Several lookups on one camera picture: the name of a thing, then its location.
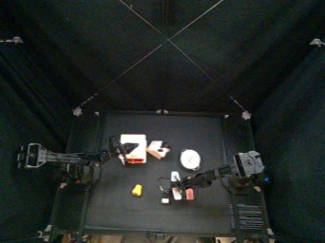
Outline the white pink sushi piece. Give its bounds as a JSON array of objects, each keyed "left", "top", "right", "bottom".
[{"left": 146, "top": 140, "right": 171, "bottom": 160}]

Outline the thin white brace cord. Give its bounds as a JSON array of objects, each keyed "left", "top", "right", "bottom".
[
  {"left": 74, "top": 0, "right": 226, "bottom": 110},
  {"left": 117, "top": 0, "right": 246, "bottom": 112}
]

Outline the white toy pot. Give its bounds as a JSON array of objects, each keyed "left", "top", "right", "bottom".
[{"left": 179, "top": 148, "right": 203, "bottom": 172}]

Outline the yellow toy food piece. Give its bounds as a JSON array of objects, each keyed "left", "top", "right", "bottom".
[{"left": 131, "top": 183, "right": 143, "bottom": 197}]

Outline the white toy food bar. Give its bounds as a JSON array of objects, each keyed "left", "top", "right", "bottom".
[{"left": 170, "top": 187, "right": 185, "bottom": 201}]

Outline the white text label sticker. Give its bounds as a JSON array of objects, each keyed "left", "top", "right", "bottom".
[{"left": 234, "top": 202, "right": 266, "bottom": 233}]

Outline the thin black cable loop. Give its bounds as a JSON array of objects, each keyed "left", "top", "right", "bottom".
[{"left": 157, "top": 177, "right": 173, "bottom": 195}]

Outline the white and red toy box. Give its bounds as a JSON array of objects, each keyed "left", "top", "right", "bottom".
[{"left": 119, "top": 133, "right": 149, "bottom": 165}]

